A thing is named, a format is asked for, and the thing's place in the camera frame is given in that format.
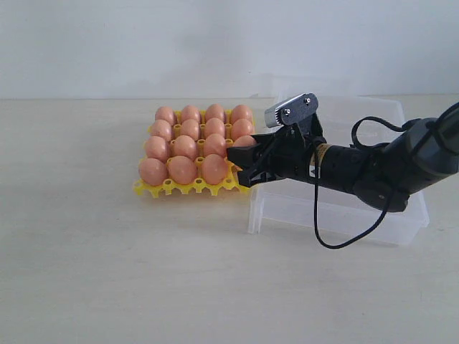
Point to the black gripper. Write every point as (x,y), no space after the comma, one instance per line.
(286,153)

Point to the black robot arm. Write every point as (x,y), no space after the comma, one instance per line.
(383,175)

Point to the clear plastic bin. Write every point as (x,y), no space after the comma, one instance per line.
(291,201)

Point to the yellow plastic egg tray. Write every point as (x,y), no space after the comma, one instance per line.
(199,184)

